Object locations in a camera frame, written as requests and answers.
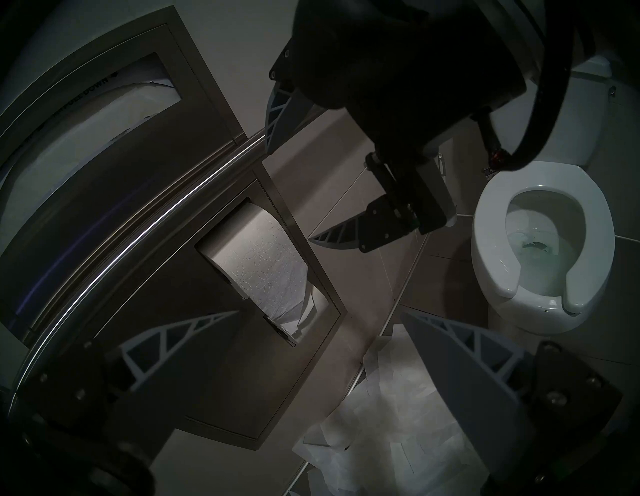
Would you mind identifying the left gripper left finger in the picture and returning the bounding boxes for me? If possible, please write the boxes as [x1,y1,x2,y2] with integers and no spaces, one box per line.
[20,310,241,441]

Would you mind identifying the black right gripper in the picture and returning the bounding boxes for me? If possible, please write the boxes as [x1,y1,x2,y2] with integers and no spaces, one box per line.
[263,0,529,236]

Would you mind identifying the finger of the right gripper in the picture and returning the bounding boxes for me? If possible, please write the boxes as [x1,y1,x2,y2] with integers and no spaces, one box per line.
[309,193,418,256]

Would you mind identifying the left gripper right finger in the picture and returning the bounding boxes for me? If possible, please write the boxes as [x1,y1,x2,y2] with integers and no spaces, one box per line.
[402,310,623,473]

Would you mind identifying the pile of paper seat covers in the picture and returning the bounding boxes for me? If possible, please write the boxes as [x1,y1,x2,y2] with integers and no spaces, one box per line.
[292,322,493,496]

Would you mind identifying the white toilet seat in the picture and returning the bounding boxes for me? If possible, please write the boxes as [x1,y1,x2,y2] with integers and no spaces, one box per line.
[472,161,616,313]

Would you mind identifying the stack of seat covers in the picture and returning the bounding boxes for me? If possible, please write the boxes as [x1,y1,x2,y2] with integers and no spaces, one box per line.
[0,52,182,216]

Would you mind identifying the long steel grab bar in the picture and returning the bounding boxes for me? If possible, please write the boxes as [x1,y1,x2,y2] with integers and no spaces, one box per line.
[7,131,268,416]

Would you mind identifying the stainless steel wall dispenser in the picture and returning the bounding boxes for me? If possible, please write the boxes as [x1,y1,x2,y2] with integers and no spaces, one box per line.
[0,5,348,451]

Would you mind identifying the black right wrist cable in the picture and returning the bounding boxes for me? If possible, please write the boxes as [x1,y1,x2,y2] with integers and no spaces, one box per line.
[472,0,601,173]

